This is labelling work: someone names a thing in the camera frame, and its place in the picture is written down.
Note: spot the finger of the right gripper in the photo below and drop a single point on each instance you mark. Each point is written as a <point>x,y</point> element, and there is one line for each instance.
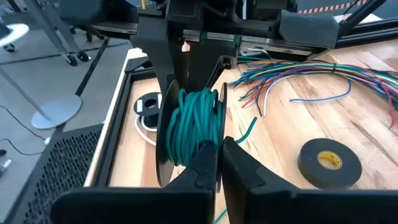
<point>161,56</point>
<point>208,62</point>

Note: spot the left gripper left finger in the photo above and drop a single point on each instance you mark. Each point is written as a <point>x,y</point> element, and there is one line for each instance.
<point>155,205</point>

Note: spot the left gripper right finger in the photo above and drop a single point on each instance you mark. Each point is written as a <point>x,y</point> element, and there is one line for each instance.
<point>280,205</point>

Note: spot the black reel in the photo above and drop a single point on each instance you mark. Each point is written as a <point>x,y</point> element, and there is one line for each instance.
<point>311,171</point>

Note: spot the black plastic spool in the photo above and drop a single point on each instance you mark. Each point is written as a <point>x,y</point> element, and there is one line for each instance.
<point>163,140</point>
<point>149,109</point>

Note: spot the black mat with striped edge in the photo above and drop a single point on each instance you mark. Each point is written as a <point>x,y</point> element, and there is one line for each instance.
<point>329,7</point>

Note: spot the black perforated computer case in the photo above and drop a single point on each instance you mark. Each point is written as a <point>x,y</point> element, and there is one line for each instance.
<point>56,174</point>

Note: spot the grey lamp stand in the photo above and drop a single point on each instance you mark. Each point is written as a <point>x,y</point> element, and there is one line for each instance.
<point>57,112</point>

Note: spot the white round base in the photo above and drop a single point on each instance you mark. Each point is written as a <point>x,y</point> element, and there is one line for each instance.
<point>17,31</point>

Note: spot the black upright post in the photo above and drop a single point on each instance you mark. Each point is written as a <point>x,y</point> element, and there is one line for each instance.
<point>3,29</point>

